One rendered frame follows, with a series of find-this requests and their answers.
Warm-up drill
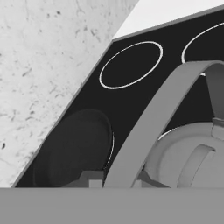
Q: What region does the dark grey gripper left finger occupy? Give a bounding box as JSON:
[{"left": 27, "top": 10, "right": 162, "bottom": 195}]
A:
[{"left": 62, "top": 170, "right": 105, "bottom": 189}]

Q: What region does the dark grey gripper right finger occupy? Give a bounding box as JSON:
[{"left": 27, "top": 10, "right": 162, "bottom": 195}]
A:
[{"left": 131, "top": 170, "right": 171, "bottom": 189}]

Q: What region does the grey kettle with arched handle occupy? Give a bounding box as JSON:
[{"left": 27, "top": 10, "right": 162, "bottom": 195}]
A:
[{"left": 103, "top": 59, "right": 224, "bottom": 189}]

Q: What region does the black round pan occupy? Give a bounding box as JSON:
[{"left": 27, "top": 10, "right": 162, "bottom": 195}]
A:
[{"left": 31, "top": 108, "right": 115, "bottom": 188}]

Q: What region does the black glass hob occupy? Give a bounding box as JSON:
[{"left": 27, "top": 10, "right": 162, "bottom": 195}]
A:
[{"left": 11, "top": 4, "right": 224, "bottom": 189}]

